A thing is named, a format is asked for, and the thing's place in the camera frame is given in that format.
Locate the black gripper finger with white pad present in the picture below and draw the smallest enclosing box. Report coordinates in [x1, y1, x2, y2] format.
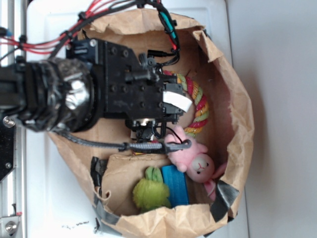
[162, 83, 191, 123]

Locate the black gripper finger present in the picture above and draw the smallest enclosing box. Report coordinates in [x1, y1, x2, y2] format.
[126, 119, 166, 143]

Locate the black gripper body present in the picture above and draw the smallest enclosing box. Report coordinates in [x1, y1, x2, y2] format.
[66, 39, 164, 122]

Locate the blue rectangular block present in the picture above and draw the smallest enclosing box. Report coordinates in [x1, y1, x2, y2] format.
[161, 165, 189, 207]

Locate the pink plush sheep toy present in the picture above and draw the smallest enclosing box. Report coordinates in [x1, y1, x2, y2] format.
[164, 125, 227, 201]

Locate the green fuzzy plush toy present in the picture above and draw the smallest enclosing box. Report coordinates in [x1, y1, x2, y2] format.
[132, 167, 171, 213]

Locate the brown paper bag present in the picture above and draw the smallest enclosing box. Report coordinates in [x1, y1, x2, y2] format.
[51, 13, 255, 238]

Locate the multicolour twisted rope toy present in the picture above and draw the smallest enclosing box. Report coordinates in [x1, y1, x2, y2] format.
[133, 70, 209, 157]

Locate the grey braided cable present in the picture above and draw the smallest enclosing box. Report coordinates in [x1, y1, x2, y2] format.
[49, 130, 193, 156]

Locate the black metal bracket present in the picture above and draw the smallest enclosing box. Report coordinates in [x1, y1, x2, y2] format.
[0, 124, 15, 182]

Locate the red and black cable bundle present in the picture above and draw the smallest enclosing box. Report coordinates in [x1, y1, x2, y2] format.
[0, 0, 181, 65]

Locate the aluminium frame rail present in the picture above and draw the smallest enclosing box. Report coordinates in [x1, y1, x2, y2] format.
[0, 0, 27, 238]

